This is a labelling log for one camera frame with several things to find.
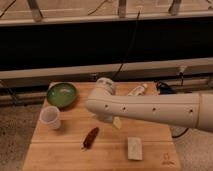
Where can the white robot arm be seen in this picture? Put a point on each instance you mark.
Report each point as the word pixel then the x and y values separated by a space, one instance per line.
pixel 192 110

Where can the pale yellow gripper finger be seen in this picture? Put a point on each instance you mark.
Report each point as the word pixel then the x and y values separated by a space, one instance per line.
pixel 117 123

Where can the white sponge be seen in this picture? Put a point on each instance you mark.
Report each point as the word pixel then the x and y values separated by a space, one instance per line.
pixel 135 148

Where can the translucent plastic cup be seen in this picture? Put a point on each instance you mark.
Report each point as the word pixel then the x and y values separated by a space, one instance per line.
pixel 50 117

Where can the white plastic bottle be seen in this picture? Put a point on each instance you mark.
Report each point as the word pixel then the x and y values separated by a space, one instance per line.
pixel 139 90

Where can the dark red pepper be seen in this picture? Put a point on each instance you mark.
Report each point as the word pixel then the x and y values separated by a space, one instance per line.
pixel 88 141

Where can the wooden board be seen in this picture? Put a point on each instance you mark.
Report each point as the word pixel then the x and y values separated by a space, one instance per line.
pixel 62 150

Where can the green bowl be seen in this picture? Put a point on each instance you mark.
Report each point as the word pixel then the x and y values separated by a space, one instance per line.
pixel 62 95

